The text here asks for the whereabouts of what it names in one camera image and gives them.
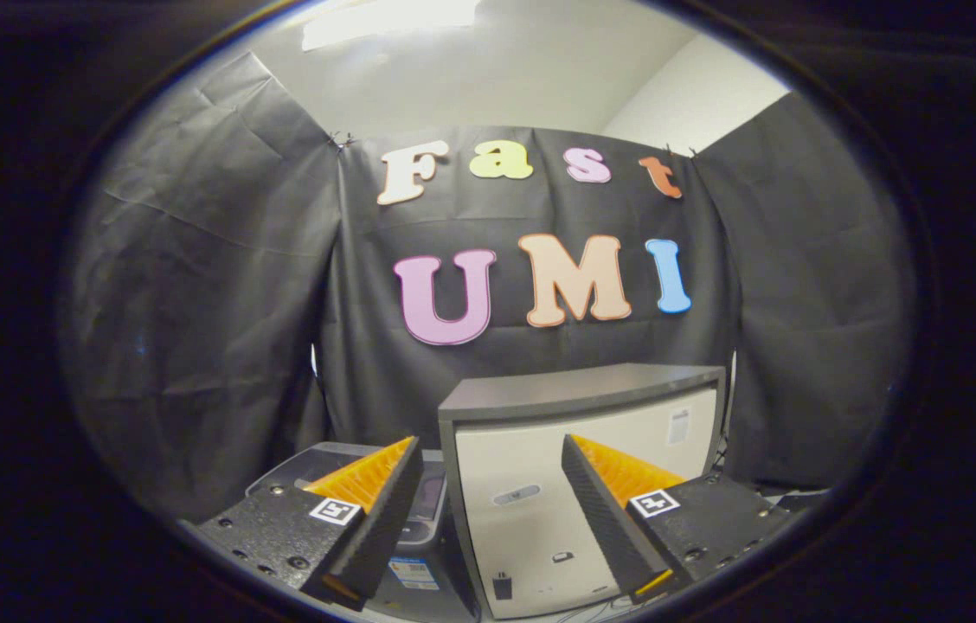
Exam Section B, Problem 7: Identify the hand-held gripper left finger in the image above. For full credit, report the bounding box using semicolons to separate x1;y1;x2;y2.
192;435;425;612

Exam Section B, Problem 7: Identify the black backdrop cloth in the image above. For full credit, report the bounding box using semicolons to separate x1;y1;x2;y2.
60;52;917;524

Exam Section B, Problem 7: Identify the beige cabinet with grey frame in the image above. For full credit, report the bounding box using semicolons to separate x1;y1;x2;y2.
439;363;727;620

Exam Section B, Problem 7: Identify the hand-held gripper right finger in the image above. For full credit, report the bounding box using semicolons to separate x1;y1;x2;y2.
560;434;793;606

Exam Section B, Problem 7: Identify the grey washing machine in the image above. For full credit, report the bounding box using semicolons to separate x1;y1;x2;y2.
246;441;482;623

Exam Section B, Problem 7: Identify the tangle of floor cables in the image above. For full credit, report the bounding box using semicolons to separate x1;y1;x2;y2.
553;595;658;623

